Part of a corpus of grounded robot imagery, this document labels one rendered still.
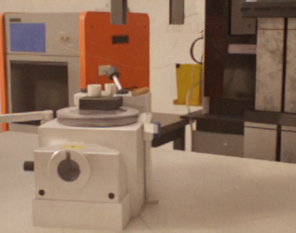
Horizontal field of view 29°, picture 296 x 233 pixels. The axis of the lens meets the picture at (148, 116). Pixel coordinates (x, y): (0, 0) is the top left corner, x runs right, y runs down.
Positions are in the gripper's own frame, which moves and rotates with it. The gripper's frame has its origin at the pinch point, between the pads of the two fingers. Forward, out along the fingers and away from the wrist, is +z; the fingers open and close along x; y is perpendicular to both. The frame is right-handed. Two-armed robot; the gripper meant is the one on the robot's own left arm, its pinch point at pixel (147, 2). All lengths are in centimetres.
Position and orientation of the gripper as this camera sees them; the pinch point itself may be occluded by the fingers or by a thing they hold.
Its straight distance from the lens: 54.5
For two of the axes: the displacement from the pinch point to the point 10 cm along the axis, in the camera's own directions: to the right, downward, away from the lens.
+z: 0.0, 9.9, 1.6
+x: 10.0, 0.1, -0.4
